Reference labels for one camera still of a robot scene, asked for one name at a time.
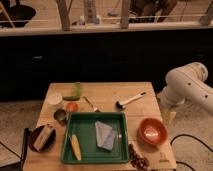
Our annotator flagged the white cup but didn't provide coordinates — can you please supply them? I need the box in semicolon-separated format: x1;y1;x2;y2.
47;93;62;106

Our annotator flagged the bunch of dark grapes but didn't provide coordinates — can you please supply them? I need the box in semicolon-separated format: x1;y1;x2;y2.
128;144;149;171

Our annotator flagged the black cable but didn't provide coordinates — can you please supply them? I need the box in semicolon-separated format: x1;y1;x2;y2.
170;133;213;171

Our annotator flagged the black stand left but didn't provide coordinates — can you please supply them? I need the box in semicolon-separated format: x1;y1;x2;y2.
0;128;31;171

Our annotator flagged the red bowl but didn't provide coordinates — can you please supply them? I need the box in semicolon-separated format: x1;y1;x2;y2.
138;118;168;146

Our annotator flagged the green plastic tray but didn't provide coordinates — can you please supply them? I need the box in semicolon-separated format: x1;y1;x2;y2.
61;112;129;164

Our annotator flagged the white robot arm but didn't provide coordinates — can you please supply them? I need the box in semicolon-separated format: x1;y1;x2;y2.
157;62;213;125

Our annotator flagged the yellow corn cob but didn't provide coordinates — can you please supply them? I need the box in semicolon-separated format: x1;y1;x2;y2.
70;134;82;160

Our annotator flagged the metal spoon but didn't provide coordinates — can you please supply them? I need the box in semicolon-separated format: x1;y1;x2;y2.
83;96;101;112

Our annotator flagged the small metal cup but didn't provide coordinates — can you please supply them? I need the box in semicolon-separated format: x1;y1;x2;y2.
54;109;66;122

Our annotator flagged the dark round plate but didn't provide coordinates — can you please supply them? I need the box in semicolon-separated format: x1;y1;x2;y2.
28;126;56;153

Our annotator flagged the sandwich slice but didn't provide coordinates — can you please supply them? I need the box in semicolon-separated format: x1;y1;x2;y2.
33;125;53;151

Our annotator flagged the orange tomato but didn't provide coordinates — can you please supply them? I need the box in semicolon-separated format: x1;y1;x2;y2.
65;102;78;112

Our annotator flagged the blue folded cloth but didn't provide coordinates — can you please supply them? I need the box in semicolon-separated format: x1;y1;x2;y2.
95;121;116;151

